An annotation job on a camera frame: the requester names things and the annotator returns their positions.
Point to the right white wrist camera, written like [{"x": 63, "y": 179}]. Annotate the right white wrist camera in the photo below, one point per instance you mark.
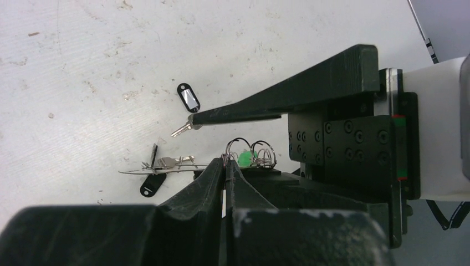
[{"x": 443, "y": 119}]

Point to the keys with black tags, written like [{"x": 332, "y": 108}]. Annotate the keys with black tags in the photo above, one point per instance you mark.
[{"x": 158, "y": 166}]

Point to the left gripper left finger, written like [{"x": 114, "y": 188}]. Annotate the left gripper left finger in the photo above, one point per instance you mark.
[{"x": 184, "y": 230}]

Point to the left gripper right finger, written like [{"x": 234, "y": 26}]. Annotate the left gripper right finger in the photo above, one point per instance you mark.
[{"x": 258, "y": 233}]

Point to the green key tag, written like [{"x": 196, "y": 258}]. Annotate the green key tag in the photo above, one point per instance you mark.
[{"x": 245, "y": 159}]

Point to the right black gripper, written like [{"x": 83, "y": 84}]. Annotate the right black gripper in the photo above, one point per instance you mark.
[{"x": 359, "y": 153}]

